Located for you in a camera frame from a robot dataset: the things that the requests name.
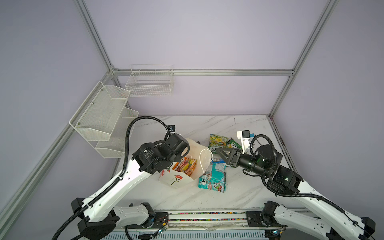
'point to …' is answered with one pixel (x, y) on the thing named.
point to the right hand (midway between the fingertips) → (217, 150)
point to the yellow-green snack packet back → (217, 141)
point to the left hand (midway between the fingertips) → (171, 150)
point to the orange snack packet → (186, 165)
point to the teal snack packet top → (214, 178)
